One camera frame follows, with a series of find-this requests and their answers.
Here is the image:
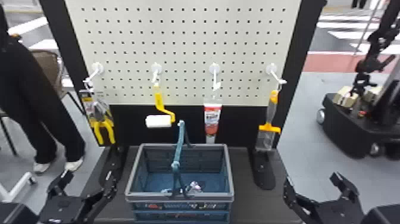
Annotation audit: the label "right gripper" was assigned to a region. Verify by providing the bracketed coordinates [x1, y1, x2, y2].
[282, 172, 365, 224]

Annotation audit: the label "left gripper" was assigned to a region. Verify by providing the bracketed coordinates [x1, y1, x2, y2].
[38, 170, 118, 224]

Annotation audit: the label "yellow pliers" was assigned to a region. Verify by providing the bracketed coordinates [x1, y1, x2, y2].
[78, 88, 117, 147]

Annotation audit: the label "yellow scraper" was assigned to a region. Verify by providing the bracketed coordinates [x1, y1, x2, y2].
[255, 89, 282, 151]

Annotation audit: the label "yellow paint roller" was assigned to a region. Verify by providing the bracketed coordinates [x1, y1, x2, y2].
[145, 85, 177, 129]

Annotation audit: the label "blue basket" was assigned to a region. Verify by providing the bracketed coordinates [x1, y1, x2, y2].
[124, 120, 235, 224]

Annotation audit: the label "person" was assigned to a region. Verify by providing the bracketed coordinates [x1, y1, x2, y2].
[0, 5, 86, 175]

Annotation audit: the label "white packet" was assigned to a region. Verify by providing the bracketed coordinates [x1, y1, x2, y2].
[185, 181, 204, 194]

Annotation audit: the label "red and white tube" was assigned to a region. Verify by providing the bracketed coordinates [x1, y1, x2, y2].
[203, 98, 223, 144]

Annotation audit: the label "white pegboard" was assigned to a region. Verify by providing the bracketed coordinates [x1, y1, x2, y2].
[38, 0, 327, 191]

